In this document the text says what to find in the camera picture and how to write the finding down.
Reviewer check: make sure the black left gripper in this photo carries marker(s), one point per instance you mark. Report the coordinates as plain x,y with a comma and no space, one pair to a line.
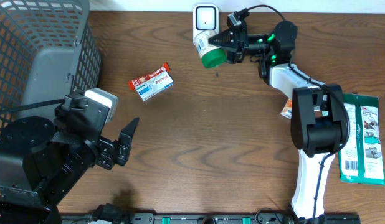
109,154

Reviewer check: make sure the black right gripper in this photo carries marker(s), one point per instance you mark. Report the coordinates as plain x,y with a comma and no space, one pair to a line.
243,43

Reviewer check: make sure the green lid glass jar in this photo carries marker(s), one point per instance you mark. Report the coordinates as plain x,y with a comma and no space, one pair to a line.
210,55

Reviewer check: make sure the white Panadol medicine box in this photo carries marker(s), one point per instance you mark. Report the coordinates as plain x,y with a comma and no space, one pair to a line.
154,85

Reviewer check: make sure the red snack stick sachet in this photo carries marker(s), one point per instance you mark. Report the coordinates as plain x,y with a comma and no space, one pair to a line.
137,81

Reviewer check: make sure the orange small carton box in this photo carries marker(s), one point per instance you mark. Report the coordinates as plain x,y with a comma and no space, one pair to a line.
287,109

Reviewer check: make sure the green white wipes packet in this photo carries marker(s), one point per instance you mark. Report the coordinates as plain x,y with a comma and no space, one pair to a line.
361,160

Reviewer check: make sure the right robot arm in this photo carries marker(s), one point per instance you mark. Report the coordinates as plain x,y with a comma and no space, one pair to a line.
319,124

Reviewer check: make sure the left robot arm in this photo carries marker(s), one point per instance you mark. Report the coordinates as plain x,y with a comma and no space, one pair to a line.
41,160

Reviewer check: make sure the white barcode scanner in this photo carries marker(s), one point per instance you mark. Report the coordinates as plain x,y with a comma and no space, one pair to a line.
205,17

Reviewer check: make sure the grey plastic mesh basket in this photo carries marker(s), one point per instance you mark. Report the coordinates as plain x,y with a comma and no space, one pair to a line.
47,51

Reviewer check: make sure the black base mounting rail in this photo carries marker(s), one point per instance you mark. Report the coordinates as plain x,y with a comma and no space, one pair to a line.
111,214

